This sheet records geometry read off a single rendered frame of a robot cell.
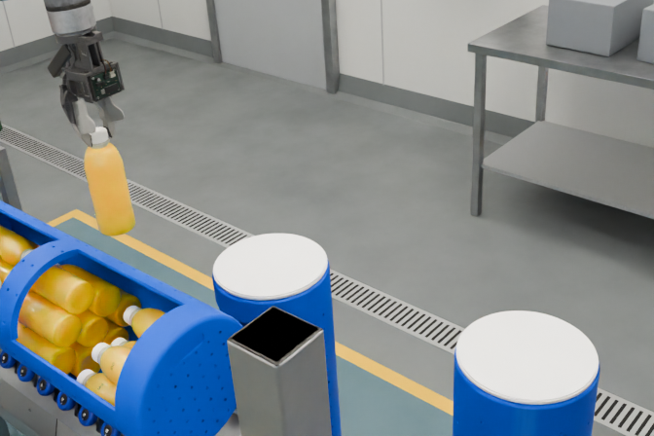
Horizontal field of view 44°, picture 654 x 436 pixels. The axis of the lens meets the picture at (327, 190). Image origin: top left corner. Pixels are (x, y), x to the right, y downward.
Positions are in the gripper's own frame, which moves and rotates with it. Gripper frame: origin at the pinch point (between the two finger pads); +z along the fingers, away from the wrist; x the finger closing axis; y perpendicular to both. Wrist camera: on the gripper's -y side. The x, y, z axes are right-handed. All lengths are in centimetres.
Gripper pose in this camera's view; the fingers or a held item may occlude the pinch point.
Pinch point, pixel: (96, 134)
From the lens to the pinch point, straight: 157.3
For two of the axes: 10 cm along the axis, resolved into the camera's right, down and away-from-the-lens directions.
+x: 6.4, -4.2, 6.4
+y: 7.6, 2.2, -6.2
